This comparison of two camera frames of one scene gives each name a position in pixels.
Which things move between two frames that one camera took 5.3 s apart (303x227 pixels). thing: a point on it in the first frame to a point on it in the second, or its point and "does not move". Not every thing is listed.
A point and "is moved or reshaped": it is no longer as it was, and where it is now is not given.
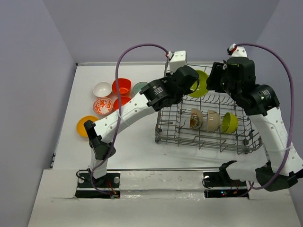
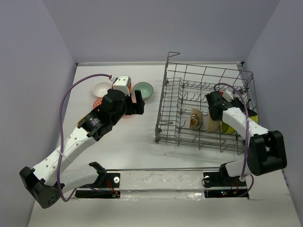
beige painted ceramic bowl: (196, 118) does not move
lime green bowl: (202, 89) is moved or reshaped
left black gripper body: (179, 97) to (127, 109)
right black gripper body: (219, 81) to (236, 101)
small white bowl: (102, 89) does not move
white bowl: (213, 122) does not move
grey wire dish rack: (205, 117) does not move
